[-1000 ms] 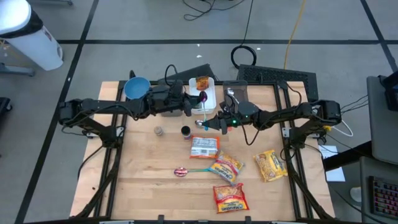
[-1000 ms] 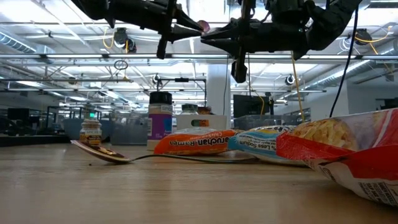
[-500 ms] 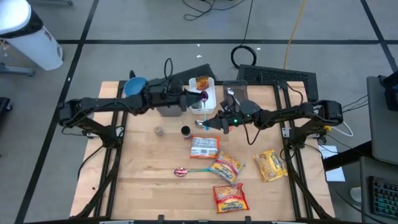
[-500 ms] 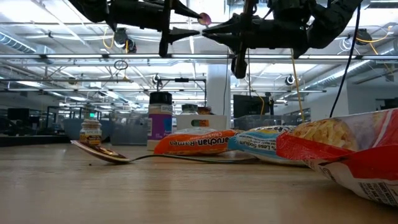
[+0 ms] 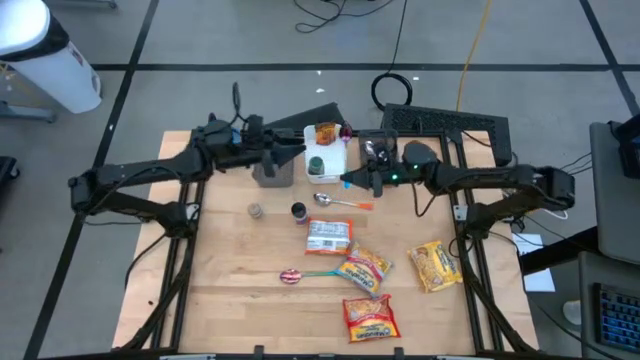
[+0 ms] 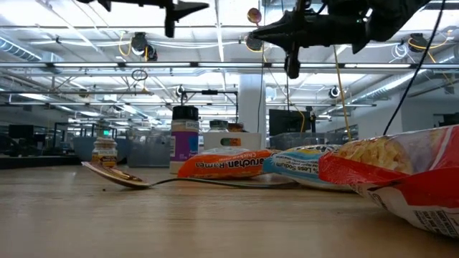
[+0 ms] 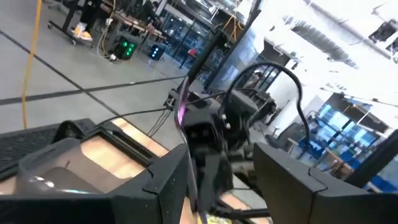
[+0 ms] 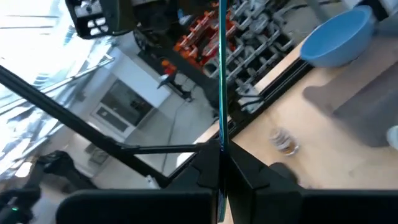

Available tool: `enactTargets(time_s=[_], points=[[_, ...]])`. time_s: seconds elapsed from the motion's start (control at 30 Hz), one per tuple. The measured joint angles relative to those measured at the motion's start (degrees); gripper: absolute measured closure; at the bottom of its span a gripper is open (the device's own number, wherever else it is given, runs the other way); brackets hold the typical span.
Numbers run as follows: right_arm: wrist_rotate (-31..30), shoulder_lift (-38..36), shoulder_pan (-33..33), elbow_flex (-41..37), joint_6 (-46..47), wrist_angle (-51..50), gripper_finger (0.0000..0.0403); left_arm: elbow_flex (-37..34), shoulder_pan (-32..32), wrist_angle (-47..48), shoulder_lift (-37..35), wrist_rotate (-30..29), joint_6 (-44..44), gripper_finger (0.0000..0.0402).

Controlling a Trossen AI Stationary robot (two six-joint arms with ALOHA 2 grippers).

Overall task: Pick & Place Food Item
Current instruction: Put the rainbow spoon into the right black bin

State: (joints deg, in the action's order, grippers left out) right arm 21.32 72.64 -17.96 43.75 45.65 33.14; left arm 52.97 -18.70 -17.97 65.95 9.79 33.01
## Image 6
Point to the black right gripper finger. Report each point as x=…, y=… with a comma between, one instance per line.
x=283, y=28
x=287, y=43

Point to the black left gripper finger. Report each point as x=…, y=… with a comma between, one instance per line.
x=188, y=12
x=190, y=5

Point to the iridescent spoon purple bowl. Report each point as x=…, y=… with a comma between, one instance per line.
x=254, y=15

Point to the green-lid spice jar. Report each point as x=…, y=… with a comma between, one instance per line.
x=218, y=125

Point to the orange ramen packet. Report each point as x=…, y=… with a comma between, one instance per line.
x=229, y=165

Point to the small beige-lid spice jar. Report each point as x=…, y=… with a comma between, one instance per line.
x=104, y=157

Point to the iridescent spoon pink bowl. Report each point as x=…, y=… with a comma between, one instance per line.
x=118, y=176

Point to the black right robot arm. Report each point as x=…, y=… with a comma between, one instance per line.
x=394, y=18

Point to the long ceiling light bar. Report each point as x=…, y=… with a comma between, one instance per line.
x=161, y=65

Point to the black computer monitor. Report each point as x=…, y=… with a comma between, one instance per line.
x=287, y=122

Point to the clear plastic bin right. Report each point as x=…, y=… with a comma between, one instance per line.
x=305, y=140

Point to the white plastic bin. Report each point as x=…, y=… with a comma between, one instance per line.
x=251, y=140

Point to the black-lid spice bottle purple label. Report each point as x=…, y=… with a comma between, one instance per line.
x=184, y=143

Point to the blue-edged ramen packet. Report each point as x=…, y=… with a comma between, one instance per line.
x=297, y=166

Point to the red ramen packet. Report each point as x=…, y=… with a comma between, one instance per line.
x=412, y=186

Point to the dark background monitor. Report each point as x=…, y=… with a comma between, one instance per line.
x=21, y=132

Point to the dark background table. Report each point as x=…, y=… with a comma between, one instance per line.
x=36, y=161

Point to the black overhead camera stand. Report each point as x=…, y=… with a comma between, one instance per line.
x=209, y=92

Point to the silver ceiling duct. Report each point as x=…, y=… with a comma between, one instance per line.
x=21, y=50
x=394, y=84

